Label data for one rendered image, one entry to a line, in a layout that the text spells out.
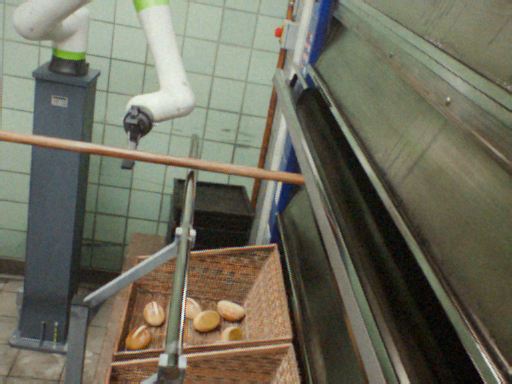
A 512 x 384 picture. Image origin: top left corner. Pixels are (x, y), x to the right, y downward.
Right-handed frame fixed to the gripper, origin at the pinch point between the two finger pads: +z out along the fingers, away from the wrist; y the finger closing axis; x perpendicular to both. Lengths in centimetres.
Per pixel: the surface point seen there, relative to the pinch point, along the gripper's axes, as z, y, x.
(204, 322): 1, 56, -31
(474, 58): 94, -54, -54
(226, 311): -8, 57, -38
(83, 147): 7.6, 0.0, 11.4
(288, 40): -80, -25, -50
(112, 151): 7.5, -0.1, 3.5
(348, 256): 100, -25, -42
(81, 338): 47, 34, 1
